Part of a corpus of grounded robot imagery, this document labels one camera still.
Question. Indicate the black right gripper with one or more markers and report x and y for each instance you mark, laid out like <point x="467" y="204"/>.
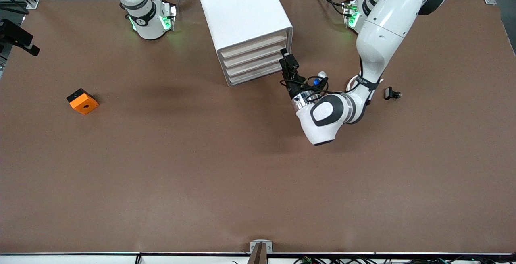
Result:
<point x="13" y="33"/>

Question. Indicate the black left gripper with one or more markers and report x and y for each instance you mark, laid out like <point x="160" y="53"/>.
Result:
<point x="294" y="88"/>

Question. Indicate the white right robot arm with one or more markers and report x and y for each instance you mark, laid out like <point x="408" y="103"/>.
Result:
<point x="147" y="24"/>

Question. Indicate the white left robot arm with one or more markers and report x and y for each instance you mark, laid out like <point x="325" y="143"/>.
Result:
<point x="387" y="26"/>

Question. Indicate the orange and black square block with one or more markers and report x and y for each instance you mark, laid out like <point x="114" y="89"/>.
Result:
<point x="84" y="104"/>

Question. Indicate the small black clip part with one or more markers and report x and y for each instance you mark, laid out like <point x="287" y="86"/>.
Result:
<point x="389" y="93"/>

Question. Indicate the grey metal bracket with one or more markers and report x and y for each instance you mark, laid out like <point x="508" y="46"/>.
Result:
<point x="268" y="246"/>

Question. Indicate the brown tapered post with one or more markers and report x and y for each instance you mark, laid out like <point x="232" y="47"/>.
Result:
<point x="258" y="256"/>

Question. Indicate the white table edge rail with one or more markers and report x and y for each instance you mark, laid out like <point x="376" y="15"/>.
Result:
<point x="80" y="259"/>

